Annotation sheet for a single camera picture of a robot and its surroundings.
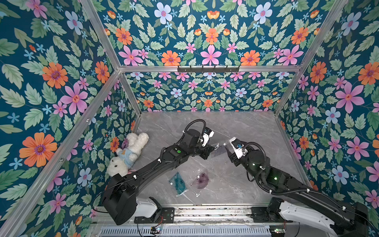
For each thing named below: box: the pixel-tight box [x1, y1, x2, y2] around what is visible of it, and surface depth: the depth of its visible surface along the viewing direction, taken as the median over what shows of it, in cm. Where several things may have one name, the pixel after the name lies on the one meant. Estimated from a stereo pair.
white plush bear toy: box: [106, 132, 150, 178], surface depth 88 cm
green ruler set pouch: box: [168, 172, 190, 198], surface depth 86 cm
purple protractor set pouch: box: [189, 169, 210, 197], surface depth 86 cm
